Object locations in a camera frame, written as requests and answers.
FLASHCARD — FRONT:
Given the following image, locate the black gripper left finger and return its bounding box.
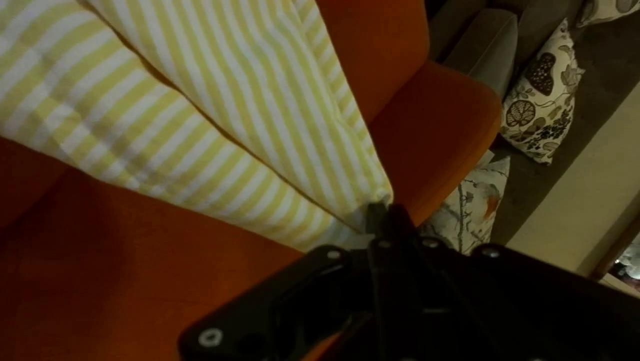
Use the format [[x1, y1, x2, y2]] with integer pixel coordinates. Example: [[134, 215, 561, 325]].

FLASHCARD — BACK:
[[178, 203, 398, 361]]

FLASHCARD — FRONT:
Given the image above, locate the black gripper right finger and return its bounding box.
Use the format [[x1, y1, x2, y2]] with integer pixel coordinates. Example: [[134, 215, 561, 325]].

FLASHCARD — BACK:
[[391, 203, 640, 361]]

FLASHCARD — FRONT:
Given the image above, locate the yellow white striped towel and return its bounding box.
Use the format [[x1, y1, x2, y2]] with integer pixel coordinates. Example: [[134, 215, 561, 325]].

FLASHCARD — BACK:
[[0, 0, 395, 254]]

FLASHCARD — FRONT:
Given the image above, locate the grey upholstered seat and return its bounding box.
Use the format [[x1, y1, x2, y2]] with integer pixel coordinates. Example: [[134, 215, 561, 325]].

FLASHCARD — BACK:
[[426, 0, 581, 102]]

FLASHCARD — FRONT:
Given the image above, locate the colourful floral cushion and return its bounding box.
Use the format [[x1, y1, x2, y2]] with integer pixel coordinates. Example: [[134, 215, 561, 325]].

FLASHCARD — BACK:
[[418, 149, 513, 257]]

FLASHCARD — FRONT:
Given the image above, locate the orange upholstered armchair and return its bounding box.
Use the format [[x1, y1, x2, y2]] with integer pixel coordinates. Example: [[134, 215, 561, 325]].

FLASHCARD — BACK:
[[0, 0, 506, 361]]

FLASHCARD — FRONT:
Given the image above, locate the black white floral cushion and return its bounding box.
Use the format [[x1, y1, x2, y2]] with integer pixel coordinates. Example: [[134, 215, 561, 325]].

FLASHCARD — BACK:
[[497, 18, 587, 167]]

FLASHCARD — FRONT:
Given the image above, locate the patterned white cushion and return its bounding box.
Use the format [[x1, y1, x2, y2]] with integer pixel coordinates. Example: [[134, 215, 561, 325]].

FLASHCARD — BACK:
[[577, 0, 640, 28]]

